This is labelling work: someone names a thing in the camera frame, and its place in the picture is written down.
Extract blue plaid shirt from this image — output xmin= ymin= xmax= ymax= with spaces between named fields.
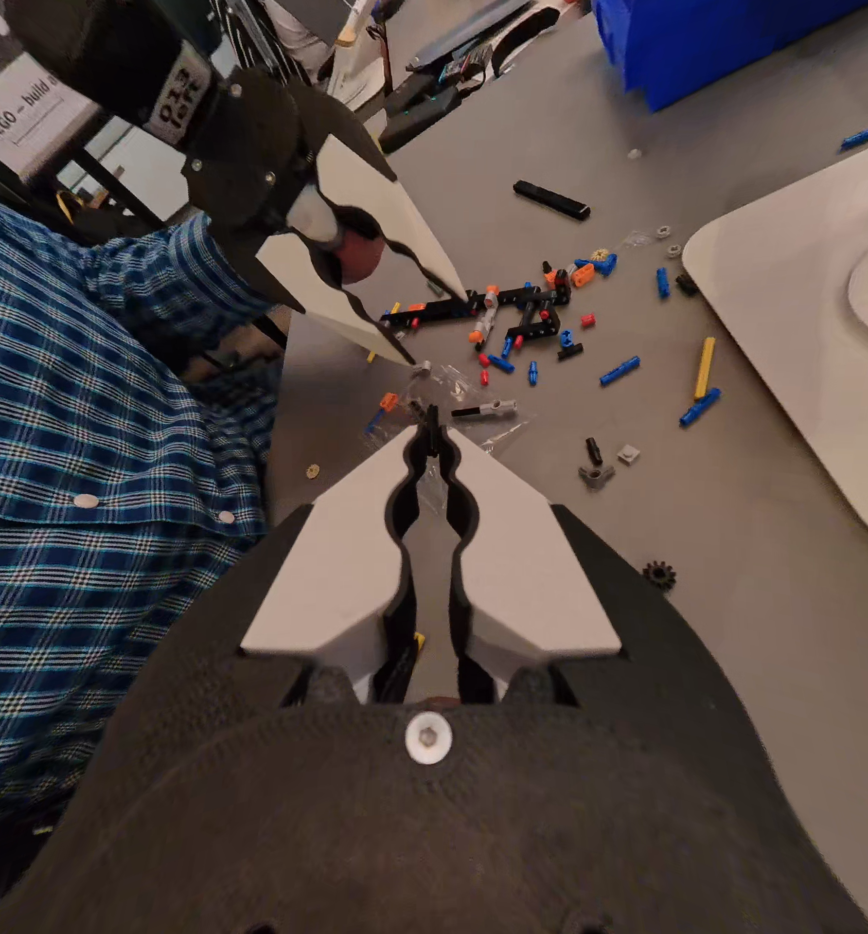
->
xmin=0 ymin=188 xmax=290 ymax=829

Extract blue plastic bin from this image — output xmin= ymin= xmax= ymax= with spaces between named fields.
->
xmin=593 ymin=0 xmax=868 ymax=112

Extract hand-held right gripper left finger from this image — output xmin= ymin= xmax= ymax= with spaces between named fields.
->
xmin=240 ymin=425 xmax=430 ymax=705

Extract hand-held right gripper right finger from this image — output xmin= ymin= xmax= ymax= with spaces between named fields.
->
xmin=432 ymin=428 xmax=623 ymax=704

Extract black lego frame assembly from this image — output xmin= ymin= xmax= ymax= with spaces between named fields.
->
xmin=381 ymin=269 xmax=573 ymax=360

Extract black electronic box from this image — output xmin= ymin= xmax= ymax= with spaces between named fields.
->
xmin=379 ymin=84 xmax=465 ymax=153

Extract long black lego beam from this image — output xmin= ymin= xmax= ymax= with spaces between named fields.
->
xmin=513 ymin=180 xmax=592 ymax=221

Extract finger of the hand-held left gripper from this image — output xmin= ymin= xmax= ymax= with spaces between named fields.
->
xmin=314 ymin=133 xmax=473 ymax=305
xmin=256 ymin=191 xmax=416 ymax=365

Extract small clear bag with parts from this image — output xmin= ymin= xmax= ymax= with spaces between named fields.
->
xmin=364 ymin=359 xmax=538 ymax=512

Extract white square base plate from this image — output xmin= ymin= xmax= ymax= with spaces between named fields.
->
xmin=682 ymin=135 xmax=868 ymax=550

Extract white paper sign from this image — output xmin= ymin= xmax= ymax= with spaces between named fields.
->
xmin=0 ymin=51 xmax=98 ymax=180

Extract scattered small lego pieces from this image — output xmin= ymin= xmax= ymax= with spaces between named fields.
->
xmin=306 ymin=117 xmax=868 ymax=493

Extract black metal frame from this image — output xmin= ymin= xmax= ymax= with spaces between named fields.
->
xmin=0 ymin=109 xmax=187 ymax=242

